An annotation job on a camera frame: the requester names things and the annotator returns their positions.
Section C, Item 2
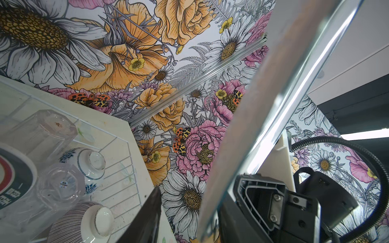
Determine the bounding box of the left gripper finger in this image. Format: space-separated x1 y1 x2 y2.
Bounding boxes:
116 187 162 243

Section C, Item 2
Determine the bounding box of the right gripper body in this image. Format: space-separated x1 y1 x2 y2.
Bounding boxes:
218 167 358 243

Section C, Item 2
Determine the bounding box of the white plate cloud emblem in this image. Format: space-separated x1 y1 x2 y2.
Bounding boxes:
197 1 362 242

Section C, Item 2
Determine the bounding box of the blue white porcelain bowl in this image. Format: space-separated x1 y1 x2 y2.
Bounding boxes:
59 147 106 195

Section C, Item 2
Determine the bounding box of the front clear glass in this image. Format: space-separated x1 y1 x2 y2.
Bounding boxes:
36 163 86 211

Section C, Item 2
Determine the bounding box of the clear glass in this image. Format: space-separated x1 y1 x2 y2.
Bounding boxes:
1 109 78 167
36 163 86 211

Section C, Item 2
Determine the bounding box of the rear clear glass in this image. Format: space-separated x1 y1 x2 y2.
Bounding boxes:
1 109 78 167

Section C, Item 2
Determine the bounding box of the rear green rimmed plate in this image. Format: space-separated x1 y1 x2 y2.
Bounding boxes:
1 143 37 210

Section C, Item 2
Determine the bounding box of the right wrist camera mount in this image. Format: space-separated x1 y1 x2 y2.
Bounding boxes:
257 130 296 192

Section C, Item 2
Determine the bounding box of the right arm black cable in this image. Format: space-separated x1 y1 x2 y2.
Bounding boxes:
290 136 389 243

